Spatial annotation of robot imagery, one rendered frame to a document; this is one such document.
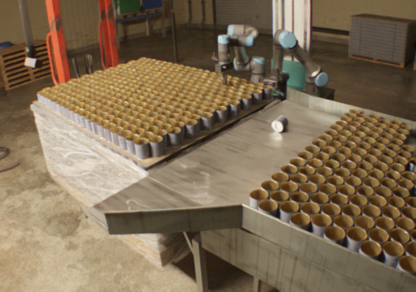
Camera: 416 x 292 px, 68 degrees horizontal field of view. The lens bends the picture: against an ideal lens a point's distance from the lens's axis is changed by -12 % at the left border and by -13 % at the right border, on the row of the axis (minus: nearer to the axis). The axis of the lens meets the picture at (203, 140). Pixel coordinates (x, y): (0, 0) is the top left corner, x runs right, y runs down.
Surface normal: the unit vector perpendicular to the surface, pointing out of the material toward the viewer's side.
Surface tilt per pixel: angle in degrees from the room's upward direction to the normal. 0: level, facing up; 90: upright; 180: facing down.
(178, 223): 90
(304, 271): 90
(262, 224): 90
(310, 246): 90
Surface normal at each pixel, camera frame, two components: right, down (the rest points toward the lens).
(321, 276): -0.67, 0.36
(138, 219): 0.04, 0.44
